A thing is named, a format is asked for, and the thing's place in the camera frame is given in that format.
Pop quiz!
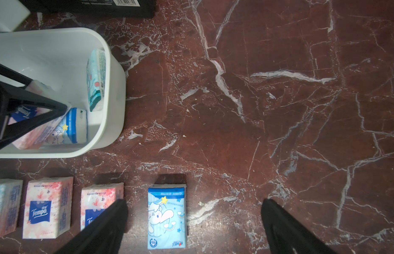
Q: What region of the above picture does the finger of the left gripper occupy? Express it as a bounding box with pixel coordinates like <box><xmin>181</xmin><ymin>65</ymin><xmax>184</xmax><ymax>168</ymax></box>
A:
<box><xmin>0</xmin><ymin>64</ymin><xmax>68</xmax><ymax>150</ymax></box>

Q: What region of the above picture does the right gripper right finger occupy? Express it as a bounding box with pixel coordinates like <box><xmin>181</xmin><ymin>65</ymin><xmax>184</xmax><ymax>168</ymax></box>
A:
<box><xmin>261</xmin><ymin>199</ymin><xmax>335</xmax><ymax>254</ymax></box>

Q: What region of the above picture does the yellow black toolbox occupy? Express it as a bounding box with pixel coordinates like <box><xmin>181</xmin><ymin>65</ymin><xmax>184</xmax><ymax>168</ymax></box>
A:
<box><xmin>20</xmin><ymin>0</ymin><xmax>157</xmax><ymax>19</ymax></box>

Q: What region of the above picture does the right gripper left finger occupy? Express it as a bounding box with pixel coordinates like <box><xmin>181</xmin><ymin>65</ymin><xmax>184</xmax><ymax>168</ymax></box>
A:
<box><xmin>56</xmin><ymin>199</ymin><xmax>128</xmax><ymax>254</ymax></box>

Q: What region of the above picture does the white plastic storage box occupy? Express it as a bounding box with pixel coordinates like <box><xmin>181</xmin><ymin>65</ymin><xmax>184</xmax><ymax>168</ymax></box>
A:
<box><xmin>0</xmin><ymin>28</ymin><xmax>126</xmax><ymax>159</ymax></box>

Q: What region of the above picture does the pink Tempo pack in box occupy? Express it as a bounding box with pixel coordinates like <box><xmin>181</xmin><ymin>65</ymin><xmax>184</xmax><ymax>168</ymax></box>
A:
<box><xmin>8</xmin><ymin>80</ymin><xmax>72</xmax><ymax>150</ymax></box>

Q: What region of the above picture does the blue elephant tissue pack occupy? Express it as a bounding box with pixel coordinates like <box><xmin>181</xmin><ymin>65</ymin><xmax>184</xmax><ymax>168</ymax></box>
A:
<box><xmin>147</xmin><ymin>184</ymin><xmax>187</xmax><ymax>250</ymax></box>

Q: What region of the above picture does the small blue tissue pack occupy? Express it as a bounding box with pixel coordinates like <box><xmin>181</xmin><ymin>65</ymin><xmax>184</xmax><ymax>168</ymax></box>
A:
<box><xmin>43</xmin><ymin>108</ymin><xmax>88</xmax><ymax>146</ymax></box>

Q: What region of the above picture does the green white tissue pack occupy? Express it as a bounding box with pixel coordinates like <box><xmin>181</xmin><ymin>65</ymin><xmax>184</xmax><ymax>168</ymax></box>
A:
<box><xmin>87</xmin><ymin>49</ymin><xmax>106</xmax><ymax>112</ymax></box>

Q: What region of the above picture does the pink Tempo tissue pack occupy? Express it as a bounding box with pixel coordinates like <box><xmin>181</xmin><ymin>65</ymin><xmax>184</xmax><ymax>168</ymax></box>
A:
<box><xmin>22</xmin><ymin>177</ymin><xmax>73</xmax><ymax>239</ymax></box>
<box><xmin>0</xmin><ymin>179</ymin><xmax>23</xmax><ymax>238</ymax></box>
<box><xmin>80</xmin><ymin>183</ymin><xmax>124</xmax><ymax>231</ymax></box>

